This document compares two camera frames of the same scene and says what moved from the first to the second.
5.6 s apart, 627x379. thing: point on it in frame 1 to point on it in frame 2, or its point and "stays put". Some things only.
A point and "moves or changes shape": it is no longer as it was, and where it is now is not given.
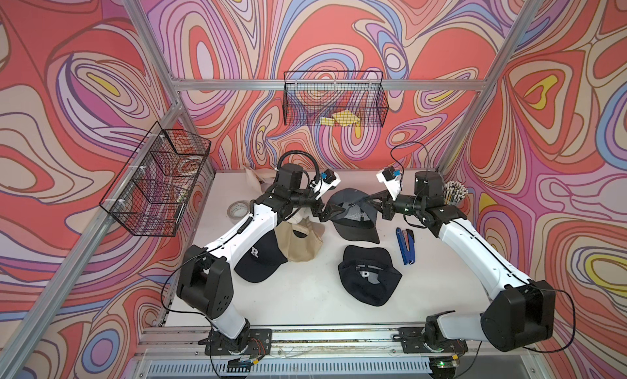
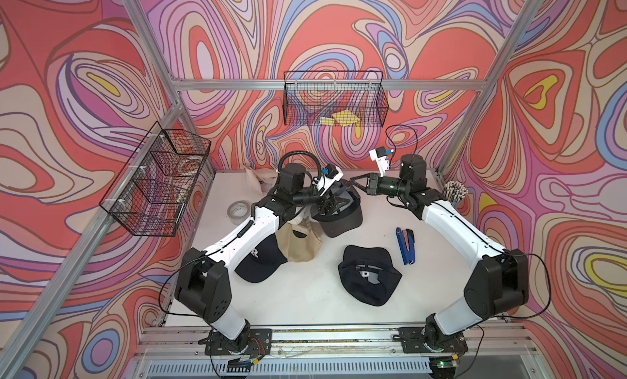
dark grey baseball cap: (357, 222) moves or changes shape
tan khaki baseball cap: (300, 239) stays put
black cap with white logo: (261, 258) stays put
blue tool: (406, 245) stays put
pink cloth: (259, 180) stays put
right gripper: (386, 206) to (372, 181)
